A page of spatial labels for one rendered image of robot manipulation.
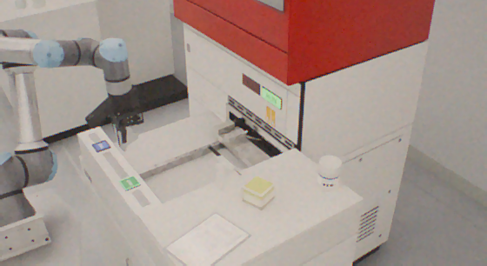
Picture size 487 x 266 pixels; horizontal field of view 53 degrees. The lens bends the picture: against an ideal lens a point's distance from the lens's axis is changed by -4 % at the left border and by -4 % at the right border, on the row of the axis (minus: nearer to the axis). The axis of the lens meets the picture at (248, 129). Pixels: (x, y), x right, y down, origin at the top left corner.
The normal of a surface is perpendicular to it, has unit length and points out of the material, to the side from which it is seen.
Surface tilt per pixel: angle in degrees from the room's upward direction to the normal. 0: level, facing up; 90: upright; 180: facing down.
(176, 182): 0
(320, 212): 0
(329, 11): 90
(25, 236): 90
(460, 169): 90
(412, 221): 0
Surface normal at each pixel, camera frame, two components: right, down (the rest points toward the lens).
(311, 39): 0.57, 0.45
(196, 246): 0.00, -0.84
